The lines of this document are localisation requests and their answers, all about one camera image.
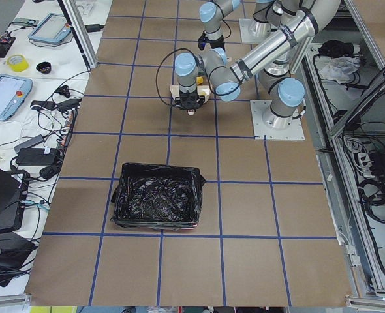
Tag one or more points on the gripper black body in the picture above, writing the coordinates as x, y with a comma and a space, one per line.
189, 100
216, 42

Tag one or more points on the beige dustpan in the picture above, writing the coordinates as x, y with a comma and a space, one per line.
201, 90

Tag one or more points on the yellow green sponge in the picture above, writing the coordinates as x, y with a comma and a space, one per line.
199, 80

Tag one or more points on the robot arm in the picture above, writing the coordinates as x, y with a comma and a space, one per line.
212, 13
295, 21

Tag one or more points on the black bag lined bin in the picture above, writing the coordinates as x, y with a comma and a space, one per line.
158, 196

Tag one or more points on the white crumpled cloth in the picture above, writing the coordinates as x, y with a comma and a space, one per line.
340, 69

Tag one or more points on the blue teach pendant far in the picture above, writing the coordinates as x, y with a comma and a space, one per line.
52, 30

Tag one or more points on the blue teach pendant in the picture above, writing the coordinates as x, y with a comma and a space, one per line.
13, 92
52, 30

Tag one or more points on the black power adapter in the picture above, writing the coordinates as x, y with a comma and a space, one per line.
38, 156

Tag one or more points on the yellow tape roll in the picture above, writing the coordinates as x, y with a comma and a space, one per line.
17, 63

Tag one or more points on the blue teach pendant near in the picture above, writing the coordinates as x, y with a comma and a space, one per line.
13, 92

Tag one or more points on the black laptop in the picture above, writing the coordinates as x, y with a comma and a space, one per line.
13, 193

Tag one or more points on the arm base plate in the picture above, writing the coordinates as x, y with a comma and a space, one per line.
253, 32
268, 126

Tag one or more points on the aluminium frame post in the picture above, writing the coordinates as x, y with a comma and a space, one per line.
72, 15

